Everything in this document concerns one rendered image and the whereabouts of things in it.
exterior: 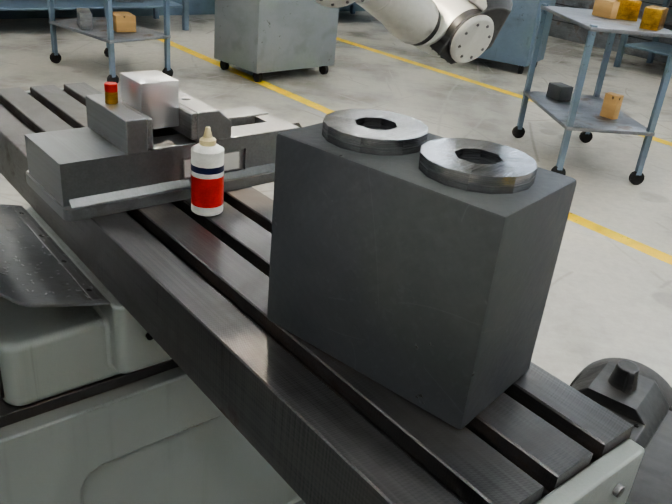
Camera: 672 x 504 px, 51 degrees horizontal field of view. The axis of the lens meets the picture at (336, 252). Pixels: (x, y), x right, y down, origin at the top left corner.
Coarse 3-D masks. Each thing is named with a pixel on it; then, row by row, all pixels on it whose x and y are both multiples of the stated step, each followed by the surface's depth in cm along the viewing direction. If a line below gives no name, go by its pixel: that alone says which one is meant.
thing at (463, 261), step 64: (320, 128) 62; (384, 128) 62; (320, 192) 58; (384, 192) 54; (448, 192) 50; (512, 192) 51; (320, 256) 60; (384, 256) 56; (448, 256) 51; (512, 256) 51; (320, 320) 63; (384, 320) 58; (448, 320) 53; (512, 320) 56; (384, 384) 60; (448, 384) 55
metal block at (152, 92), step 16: (128, 80) 89; (144, 80) 88; (160, 80) 89; (176, 80) 89; (128, 96) 90; (144, 96) 87; (160, 96) 89; (176, 96) 90; (144, 112) 88; (160, 112) 90; (176, 112) 91
